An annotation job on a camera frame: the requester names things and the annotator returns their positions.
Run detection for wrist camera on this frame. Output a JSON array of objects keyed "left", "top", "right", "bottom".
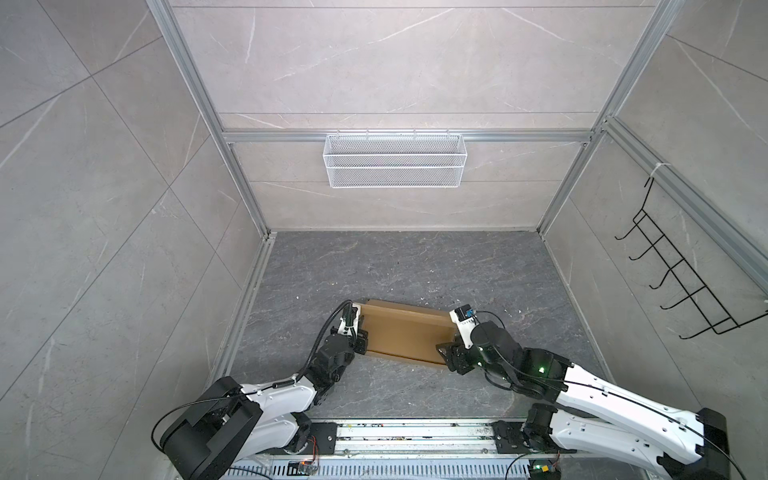
[
  {"left": 449, "top": 304, "right": 479, "bottom": 350},
  {"left": 337, "top": 302, "right": 361, "bottom": 338}
]

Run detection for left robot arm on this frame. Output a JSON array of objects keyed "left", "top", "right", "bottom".
[{"left": 150, "top": 328, "right": 368, "bottom": 479}]

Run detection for white wire mesh basket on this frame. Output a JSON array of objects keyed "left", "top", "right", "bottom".
[{"left": 323, "top": 133, "right": 468, "bottom": 189}]

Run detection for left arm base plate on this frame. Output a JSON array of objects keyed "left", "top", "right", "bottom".
[{"left": 287, "top": 422, "right": 339, "bottom": 456}]

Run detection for brown cardboard box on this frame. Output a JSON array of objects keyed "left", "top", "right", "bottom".
[{"left": 360, "top": 300, "right": 458, "bottom": 370}]

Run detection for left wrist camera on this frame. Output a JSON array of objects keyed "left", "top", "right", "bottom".
[{"left": 337, "top": 302, "right": 361, "bottom": 338}]

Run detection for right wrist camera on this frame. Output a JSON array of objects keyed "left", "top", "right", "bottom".
[{"left": 449, "top": 304, "right": 479, "bottom": 350}]

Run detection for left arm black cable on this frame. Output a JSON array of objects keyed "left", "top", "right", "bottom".
[{"left": 299, "top": 299, "right": 355, "bottom": 376}]

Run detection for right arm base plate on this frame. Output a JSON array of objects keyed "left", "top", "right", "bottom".
[{"left": 490, "top": 420, "right": 560, "bottom": 454}]

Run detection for aluminium mounting rail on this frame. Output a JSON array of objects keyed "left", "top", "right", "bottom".
[{"left": 227, "top": 417, "right": 667, "bottom": 461}]

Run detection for black wire hook rack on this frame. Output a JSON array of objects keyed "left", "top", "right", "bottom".
[{"left": 614, "top": 178, "right": 767, "bottom": 340}]

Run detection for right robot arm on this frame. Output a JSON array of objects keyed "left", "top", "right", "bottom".
[{"left": 436, "top": 307, "right": 735, "bottom": 479}]

